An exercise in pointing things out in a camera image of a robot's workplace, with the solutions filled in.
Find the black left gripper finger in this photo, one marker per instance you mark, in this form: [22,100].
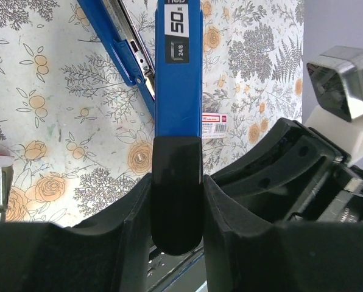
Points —
[108,251]

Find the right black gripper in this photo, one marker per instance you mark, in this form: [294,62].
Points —
[294,173]

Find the red white staple box sleeve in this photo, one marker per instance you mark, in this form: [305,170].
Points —
[214,125]

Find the blue stapler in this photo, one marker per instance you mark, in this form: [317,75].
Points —
[171,86]

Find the floral patterned table mat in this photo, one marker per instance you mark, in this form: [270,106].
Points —
[81,138]

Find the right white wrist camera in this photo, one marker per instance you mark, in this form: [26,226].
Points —
[337,80]

